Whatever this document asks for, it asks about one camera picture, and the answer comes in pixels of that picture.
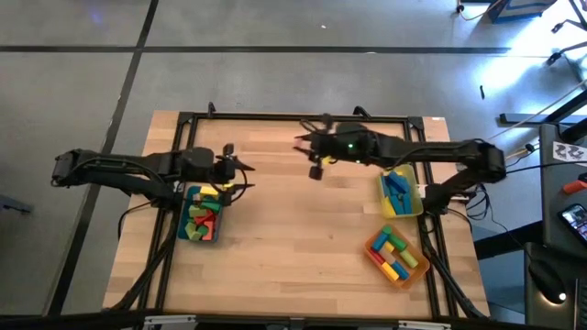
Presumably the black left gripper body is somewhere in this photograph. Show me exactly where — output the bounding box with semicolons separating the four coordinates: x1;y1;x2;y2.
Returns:
214;142;238;206

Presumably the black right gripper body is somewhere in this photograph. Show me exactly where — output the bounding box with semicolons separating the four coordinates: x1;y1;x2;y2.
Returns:
308;114;338;182

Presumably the yellow plastic bin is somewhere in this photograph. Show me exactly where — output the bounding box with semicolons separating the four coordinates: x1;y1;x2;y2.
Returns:
377;163;426;220

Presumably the light green wooden cylinder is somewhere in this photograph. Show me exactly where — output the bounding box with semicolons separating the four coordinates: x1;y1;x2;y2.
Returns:
398;249;419;270

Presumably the blue wooden cylinder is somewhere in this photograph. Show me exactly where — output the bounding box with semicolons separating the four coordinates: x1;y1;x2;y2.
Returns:
392;260;411;281

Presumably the blue plastic bin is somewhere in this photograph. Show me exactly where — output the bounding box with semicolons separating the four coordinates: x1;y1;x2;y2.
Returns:
176;184;226;244

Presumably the orange plastic bin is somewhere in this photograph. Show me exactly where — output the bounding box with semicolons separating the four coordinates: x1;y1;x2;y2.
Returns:
364;224;431;292

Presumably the black stand base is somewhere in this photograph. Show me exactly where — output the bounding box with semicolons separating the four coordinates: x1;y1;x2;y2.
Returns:
498;89;587;143

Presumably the dark grey floor object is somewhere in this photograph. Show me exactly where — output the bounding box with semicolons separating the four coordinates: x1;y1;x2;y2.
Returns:
0;194;34;215

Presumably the black side desk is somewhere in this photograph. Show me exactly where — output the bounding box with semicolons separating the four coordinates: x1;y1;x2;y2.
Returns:
524;122;587;330

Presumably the blue box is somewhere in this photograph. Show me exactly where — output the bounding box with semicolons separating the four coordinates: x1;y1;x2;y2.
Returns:
485;0;559;24

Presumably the white printed sticker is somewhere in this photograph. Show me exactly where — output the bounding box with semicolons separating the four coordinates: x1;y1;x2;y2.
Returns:
552;140;587;162

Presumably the black chair base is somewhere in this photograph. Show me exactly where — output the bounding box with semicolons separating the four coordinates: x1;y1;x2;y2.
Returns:
545;0;587;86

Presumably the black computer mouse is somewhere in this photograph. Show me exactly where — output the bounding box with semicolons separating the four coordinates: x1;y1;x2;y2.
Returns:
527;259;569;304

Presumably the smartphone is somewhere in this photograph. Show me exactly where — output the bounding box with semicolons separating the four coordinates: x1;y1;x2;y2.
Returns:
557;203;587;244

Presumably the black looped cable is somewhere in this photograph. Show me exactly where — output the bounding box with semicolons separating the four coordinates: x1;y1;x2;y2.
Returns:
299;114;332;138
227;165;249;204

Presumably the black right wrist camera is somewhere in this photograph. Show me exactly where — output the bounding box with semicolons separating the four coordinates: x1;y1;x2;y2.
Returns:
334;121;371;162

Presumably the black aluminium table frame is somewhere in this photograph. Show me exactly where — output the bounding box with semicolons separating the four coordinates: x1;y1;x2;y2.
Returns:
135;109;460;322

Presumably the black cable bundle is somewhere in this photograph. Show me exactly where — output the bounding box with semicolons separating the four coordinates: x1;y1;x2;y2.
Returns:
109;213;181;313
424;217;487;320

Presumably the silver metal bracket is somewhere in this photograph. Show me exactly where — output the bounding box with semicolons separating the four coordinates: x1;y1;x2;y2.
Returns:
397;320;453;330
144;314;196;329

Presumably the yellow floor cable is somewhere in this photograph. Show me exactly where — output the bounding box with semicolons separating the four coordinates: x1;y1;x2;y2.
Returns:
504;145;536;161

